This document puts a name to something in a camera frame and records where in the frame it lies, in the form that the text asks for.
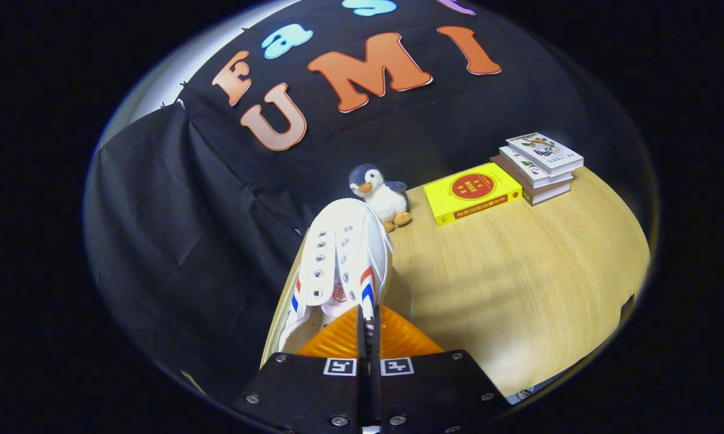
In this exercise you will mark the white paperback book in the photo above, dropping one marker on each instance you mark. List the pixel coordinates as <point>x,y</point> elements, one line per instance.
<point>527,169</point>

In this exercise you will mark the brown fabric storage box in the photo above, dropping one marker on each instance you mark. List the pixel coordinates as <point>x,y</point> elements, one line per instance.
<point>270,340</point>

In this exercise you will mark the white canvas shoe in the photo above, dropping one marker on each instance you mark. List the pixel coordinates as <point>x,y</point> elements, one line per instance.
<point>349,241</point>

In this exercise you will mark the yellow book with red circle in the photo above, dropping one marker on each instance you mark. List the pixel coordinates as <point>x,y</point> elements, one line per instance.
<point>458,202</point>

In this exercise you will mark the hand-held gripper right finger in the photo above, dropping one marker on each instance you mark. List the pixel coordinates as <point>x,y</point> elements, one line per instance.
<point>434,392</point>

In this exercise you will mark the white illustrated cover book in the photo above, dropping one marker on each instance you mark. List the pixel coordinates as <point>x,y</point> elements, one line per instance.
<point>542,150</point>

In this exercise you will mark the penguin plush toy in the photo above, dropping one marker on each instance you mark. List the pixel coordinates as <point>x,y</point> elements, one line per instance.
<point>383,196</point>

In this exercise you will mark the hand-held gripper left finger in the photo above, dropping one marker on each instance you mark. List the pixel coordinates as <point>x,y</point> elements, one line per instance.
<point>313,392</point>

